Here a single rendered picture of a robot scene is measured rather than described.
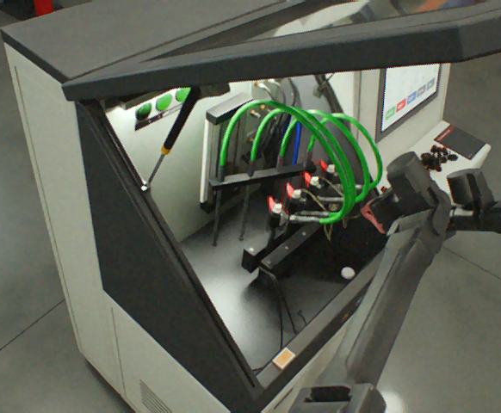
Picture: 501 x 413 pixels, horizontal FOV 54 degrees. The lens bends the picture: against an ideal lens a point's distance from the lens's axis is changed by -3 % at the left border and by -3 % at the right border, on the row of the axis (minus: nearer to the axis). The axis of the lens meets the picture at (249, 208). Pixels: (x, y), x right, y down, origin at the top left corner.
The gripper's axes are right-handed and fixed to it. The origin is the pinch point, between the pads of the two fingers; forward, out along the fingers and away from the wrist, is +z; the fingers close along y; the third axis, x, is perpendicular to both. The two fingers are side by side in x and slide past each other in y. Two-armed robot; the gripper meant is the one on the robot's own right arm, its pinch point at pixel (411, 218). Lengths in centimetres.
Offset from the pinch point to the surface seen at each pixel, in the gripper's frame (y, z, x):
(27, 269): 2, 181, 75
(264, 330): -23, 36, 28
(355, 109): 27.8, 26.6, -15.9
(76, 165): 35, 35, 62
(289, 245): -3.0, 35.5, 13.4
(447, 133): 8, 48, -76
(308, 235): -2.7, 36.0, 6.1
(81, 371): -42, 135, 71
